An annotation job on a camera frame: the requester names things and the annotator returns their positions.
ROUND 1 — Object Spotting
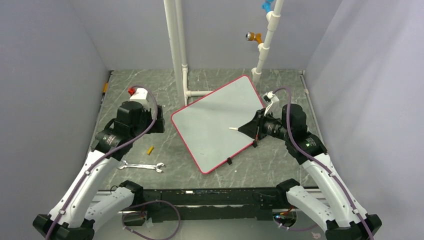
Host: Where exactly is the silver open-end wrench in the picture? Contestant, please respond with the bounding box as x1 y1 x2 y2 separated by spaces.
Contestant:
117 160 166 173

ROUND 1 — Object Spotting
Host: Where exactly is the orange camera on pipe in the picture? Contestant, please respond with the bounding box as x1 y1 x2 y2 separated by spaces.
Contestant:
245 31 263 45

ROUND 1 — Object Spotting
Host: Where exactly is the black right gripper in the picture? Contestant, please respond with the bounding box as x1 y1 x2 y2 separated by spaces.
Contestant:
239 108 292 141

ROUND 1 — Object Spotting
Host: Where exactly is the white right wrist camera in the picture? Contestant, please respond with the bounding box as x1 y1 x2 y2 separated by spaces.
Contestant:
263 91 280 116

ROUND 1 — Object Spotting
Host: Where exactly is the aluminium extrusion rail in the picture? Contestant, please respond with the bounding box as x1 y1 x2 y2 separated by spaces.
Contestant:
61 187 351 216

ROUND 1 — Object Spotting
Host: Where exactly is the yellow marker cap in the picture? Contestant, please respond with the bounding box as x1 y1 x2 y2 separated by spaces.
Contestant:
147 146 154 155

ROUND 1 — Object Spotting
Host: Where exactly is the white PVC pipe frame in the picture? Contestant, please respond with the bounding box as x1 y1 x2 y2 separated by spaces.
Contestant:
163 0 286 108

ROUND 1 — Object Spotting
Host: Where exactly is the pink framed whiteboard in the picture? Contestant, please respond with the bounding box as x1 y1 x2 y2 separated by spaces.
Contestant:
171 75 265 174

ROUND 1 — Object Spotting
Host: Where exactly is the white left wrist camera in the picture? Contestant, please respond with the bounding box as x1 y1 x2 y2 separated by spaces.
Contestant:
128 87 149 105

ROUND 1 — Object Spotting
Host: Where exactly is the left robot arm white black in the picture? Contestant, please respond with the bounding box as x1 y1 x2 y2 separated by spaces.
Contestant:
32 100 165 240

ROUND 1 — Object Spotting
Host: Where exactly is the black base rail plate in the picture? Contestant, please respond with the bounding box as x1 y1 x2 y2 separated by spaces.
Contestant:
122 187 290 226

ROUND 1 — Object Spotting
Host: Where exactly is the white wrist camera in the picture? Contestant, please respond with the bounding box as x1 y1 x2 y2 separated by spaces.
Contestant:
263 91 280 116
128 87 149 105

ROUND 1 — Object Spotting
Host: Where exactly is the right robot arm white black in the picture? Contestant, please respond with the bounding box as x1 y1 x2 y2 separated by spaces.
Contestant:
235 104 382 240

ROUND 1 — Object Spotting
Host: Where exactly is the blue clamp on pipe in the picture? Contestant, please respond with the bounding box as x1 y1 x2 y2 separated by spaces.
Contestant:
261 0 274 13

